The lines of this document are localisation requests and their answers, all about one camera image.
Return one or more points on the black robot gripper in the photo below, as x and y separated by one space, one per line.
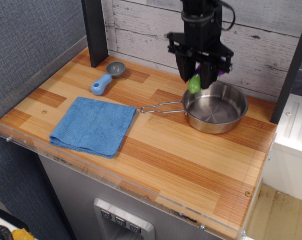
200 41

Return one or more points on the purple toy eggplant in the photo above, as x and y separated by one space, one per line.
194 83

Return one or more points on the silver metal pan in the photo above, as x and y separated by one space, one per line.
215 110

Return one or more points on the black white object corner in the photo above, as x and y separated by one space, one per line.
8 223

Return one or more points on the blue grey measuring scoop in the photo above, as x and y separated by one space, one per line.
114 70

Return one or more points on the blue folded cloth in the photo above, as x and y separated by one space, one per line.
93 127

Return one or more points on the white toy sink unit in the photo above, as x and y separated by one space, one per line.
283 168

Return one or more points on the grey toy fridge cabinet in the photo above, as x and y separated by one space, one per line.
76 188

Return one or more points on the silver dispenser button panel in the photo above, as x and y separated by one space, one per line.
116 223

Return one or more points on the clear acrylic table guard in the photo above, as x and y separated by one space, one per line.
199 178

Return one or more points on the black right frame post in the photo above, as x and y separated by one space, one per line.
288 83

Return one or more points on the black frame post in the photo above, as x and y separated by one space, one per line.
95 31
288 83

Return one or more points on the black left frame post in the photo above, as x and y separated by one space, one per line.
95 31

